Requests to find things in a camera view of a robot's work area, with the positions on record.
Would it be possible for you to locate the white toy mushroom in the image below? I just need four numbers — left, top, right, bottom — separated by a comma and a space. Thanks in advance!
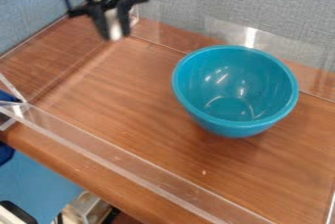
105, 9, 123, 41

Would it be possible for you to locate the blue plastic bowl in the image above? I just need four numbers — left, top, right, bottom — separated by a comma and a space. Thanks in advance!
172, 45, 299, 138

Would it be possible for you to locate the clear acrylic front barrier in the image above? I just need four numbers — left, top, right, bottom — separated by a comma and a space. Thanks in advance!
0, 73, 273, 224

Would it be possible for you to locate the clear acrylic barrier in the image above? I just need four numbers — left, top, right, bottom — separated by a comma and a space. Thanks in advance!
133, 1, 335, 102
0, 73, 273, 224

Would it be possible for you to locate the clear acrylic back barrier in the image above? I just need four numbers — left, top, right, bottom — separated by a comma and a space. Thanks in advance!
133, 1, 335, 102

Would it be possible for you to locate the blue object at left edge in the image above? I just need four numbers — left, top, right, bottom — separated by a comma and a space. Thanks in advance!
0, 89, 21, 166

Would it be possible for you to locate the black white object bottom left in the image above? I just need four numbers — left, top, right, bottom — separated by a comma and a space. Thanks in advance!
0, 201, 38, 224

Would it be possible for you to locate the clear acrylic corner bracket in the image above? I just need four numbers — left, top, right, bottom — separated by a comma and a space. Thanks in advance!
130, 5, 139, 29

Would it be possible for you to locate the metal table leg frame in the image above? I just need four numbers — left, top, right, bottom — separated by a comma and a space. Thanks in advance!
51, 192, 111, 224

